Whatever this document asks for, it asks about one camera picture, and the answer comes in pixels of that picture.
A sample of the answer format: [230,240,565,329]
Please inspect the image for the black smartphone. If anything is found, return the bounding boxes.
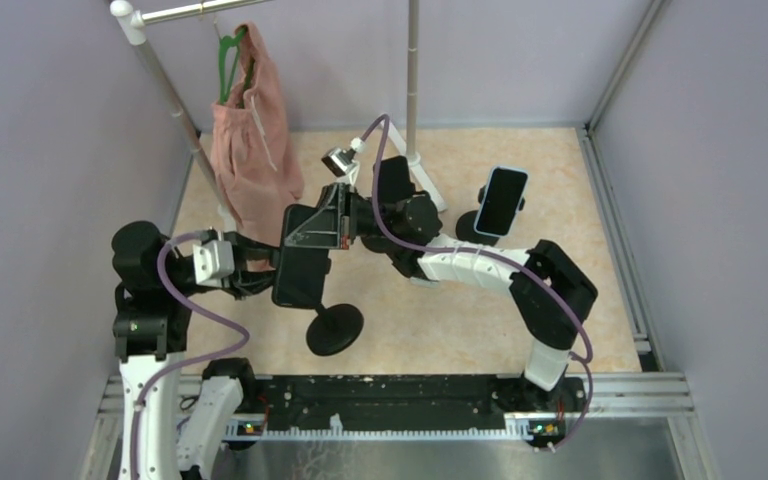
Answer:
[271,204,330,310]

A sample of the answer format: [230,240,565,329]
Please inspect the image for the black phone stand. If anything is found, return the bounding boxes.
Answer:
[361,236,399,254]
[305,303,364,357]
[455,186,525,246]

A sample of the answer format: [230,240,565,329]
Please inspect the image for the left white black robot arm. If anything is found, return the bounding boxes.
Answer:
[111,221,279,479]

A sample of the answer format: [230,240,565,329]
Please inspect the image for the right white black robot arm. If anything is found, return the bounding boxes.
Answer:
[273,156,598,391]

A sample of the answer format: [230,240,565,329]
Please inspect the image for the blue-cased smartphone on stand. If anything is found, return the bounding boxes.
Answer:
[474,166,529,237]

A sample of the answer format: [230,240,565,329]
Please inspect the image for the pink hanging garment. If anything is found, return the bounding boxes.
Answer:
[209,22,305,247]

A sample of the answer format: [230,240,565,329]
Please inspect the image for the white-edged smartphone on table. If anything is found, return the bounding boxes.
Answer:
[409,277,441,288]

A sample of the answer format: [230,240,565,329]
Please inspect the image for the green clothes hanger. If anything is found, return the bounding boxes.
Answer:
[217,24,256,104]

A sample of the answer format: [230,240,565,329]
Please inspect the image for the metal clothes rack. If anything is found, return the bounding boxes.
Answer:
[109,0,448,229]

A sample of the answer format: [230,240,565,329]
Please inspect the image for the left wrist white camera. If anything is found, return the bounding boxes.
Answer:
[192,230,235,286]

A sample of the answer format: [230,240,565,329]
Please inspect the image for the wrist white camera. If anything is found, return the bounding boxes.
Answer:
[321,137,366,186]
[192,230,235,286]

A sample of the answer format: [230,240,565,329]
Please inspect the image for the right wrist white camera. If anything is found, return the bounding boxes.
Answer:
[321,137,366,186]

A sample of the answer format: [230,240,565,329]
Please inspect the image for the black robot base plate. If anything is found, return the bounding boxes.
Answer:
[224,374,589,449]

